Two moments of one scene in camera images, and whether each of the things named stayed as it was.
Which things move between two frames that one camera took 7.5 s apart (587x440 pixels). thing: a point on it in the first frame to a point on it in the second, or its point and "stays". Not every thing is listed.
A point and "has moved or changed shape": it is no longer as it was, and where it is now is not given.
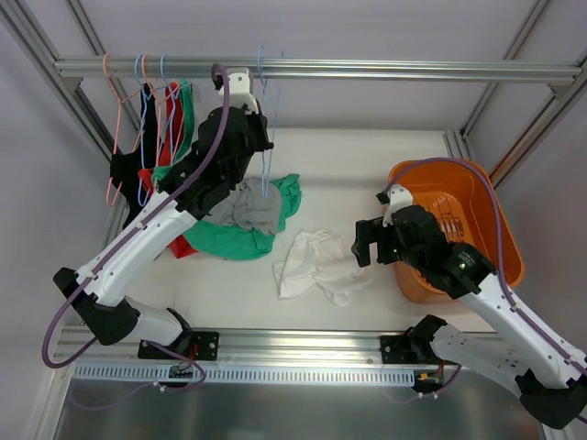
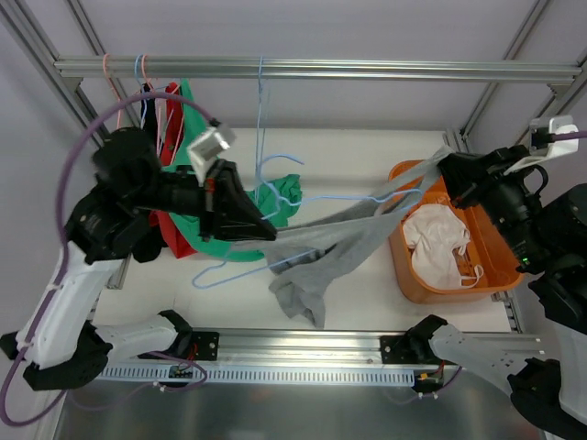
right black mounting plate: [397, 349] stays
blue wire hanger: [171, 109] to [281, 199]
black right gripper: [372, 243] to [480, 176]
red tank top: [182, 246] stays
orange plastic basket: [460, 196] stays
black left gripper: [259, 130] to [209, 202]
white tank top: [317, 258] has moved or changed shape
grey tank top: [255, 203] to [304, 250]
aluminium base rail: [255, 346] stays
